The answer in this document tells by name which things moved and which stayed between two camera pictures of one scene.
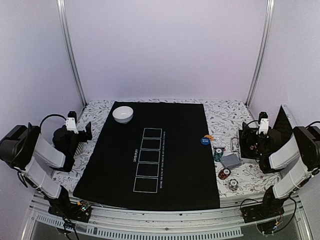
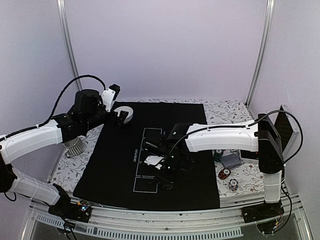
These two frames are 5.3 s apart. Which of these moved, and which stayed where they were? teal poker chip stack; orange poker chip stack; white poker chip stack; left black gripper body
Moved: left black gripper body
Stayed: white poker chip stack; teal poker chip stack; orange poker chip stack
